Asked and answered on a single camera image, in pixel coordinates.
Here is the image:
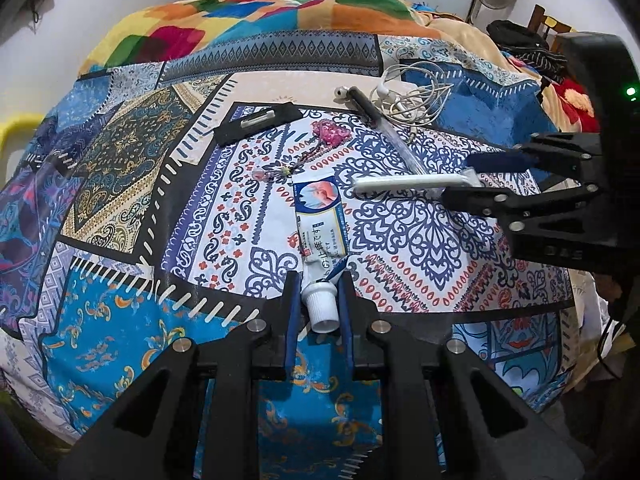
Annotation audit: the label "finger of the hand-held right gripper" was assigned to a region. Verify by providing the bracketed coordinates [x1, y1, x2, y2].
[440, 184, 602, 219]
[465, 132, 604, 177]

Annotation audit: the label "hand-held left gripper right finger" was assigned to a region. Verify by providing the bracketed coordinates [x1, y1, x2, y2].
[337, 272, 586, 480]

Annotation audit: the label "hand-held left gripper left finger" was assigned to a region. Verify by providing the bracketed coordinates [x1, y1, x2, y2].
[57, 270, 303, 480]

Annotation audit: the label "white toothbrush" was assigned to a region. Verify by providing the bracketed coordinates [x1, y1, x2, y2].
[350, 170, 483, 196]

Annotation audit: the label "white ointment tube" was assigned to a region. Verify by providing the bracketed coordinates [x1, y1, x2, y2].
[292, 170, 351, 333]

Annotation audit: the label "red plush toy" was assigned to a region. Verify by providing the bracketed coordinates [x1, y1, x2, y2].
[557, 80, 598, 131]

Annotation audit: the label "white earphones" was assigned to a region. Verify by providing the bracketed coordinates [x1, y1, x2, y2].
[370, 62, 451, 123]

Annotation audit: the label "black striped clothing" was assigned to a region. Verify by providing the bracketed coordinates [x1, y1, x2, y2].
[487, 20, 568, 81]

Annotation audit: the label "black and clear pen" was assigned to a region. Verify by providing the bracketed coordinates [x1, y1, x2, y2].
[334, 85, 428, 175]

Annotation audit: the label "wooden headboard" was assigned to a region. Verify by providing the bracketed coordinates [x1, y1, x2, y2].
[527, 4, 576, 41]

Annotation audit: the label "pink bead charm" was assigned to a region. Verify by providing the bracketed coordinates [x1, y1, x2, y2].
[250, 120, 351, 183]

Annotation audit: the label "blue patchwork bed sheet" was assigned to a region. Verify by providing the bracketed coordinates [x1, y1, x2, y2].
[0, 30, 581, 480]

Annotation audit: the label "black flat plate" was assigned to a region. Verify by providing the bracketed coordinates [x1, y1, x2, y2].
[212, 102, 301, 146]

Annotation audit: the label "white plastic clip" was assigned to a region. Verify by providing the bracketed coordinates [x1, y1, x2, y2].
[240, 110, 277, 128]

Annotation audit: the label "colourful patch quilt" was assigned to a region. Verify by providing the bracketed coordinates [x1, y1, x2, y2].
[77, 0, 601, 133]

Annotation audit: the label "yellow foam tube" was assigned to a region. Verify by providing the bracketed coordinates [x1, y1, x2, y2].
[0, 112, 43, 161]

